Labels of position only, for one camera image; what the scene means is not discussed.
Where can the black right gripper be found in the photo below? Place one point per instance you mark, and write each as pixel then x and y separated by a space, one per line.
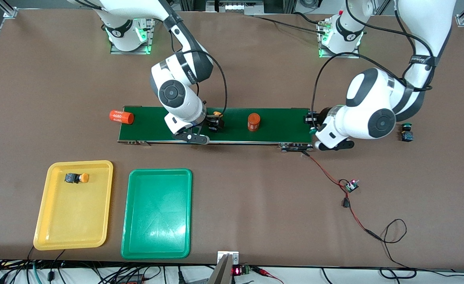
pixel 212 122

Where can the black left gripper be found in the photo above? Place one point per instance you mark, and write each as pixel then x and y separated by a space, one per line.
pixel 322 115

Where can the yellow cap push button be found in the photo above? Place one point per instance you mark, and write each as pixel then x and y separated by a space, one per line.
pixel 216 114
pixel 76 178

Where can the orange cylinder marked 4680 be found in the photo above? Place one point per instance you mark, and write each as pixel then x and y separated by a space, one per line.
pixel 253 122
pixel 121 117

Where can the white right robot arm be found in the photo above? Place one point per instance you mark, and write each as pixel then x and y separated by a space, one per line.
pixel 176 94

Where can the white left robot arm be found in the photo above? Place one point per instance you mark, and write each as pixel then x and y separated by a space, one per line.
pixel 366 110

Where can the green belt conveyor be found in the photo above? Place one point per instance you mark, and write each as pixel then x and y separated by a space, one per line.
pixel 279 126

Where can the small motor controller board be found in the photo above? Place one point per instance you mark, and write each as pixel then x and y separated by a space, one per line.
pixel 351 185

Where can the green plastic tray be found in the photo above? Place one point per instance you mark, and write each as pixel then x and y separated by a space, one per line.
pixel 157 215

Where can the grey equipment with white label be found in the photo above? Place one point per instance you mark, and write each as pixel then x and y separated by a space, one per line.
pixel 236 7

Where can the red digit display module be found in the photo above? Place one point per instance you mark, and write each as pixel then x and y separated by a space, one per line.
pixel 240 270

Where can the red clip lead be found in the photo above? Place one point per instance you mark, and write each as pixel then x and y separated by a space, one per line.
pixel 265 272

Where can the yellow plastic tray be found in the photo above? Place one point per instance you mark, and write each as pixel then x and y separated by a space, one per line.
pixel 74 213

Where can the black power adapter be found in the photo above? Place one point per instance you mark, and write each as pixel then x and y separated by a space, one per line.
pixel 129 280

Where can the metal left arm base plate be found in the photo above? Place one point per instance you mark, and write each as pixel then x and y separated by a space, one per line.
pixel 352 55

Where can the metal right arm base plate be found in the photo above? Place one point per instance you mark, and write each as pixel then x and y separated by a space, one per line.
pixel 151 35

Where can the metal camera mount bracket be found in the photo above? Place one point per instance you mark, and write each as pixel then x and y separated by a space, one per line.
pixel 225 268

